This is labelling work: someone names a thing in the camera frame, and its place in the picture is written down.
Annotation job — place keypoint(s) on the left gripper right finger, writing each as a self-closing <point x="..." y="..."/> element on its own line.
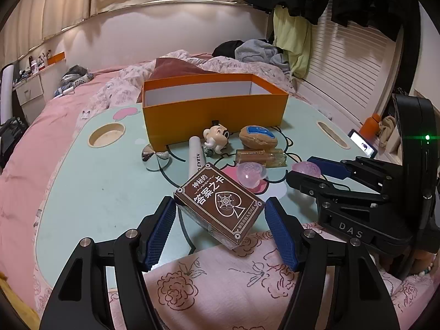
<point x="360" y="299"/>

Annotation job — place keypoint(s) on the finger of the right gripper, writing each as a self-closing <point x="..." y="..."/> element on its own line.
<point x="312" y="186"/>
<point x="331" y="168"/>

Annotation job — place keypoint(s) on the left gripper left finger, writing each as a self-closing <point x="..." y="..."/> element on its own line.
<point x="80" y="298"/>

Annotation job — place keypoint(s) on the pink translucent shell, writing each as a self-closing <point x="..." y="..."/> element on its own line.
<point x="307" y="168"/>
<point x="250" y="174"/>

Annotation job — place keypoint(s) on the brown plush pouch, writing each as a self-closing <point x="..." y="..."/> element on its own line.
<point x="258" y="138"/>

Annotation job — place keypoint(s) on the brown card box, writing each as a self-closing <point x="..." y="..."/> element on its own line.
<point x="220" y="205"/>

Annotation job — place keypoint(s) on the white cartoon figurine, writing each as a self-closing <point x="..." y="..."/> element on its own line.
<point x="215" y="138"/>

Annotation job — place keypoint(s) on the white cosmetic tube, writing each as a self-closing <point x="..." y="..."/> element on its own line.
<point x="196" y="158"/>

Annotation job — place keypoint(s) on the smartphone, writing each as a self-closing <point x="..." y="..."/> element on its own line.
<point x="369" y="150"/>

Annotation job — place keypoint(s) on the orange bottle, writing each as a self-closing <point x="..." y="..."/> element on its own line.
<point x="370" y="127"/>

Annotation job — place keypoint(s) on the mint green lap table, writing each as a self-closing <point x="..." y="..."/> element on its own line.
<point x="101" y="192"/>

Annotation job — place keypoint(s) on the lime green garment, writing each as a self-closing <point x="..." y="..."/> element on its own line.
<point x="294" y="36"/>

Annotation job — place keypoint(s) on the grey hoodie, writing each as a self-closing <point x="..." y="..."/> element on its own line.
<point x="253" y="51"/>

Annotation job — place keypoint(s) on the small folding fan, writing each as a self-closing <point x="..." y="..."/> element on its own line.
<point x="155" y="161"/>

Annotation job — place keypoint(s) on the orange cardboard box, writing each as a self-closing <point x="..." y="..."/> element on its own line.
<point x="178" y="108"/>

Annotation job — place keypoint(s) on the black garment pile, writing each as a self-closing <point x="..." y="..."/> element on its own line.
<point x="227" y="49"/>

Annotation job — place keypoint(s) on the dark red pillow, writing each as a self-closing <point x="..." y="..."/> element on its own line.
<point x="167" y="67"/>

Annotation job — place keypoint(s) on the floral pink duvet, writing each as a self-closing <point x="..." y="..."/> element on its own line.
<point x="126" y="87"/>

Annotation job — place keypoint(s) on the white drawer cabinet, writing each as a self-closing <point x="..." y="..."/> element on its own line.
<point x="31" y="97"/>

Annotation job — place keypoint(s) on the clothes pile on bed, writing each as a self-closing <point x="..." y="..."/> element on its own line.
<point x="74" y="77"/>

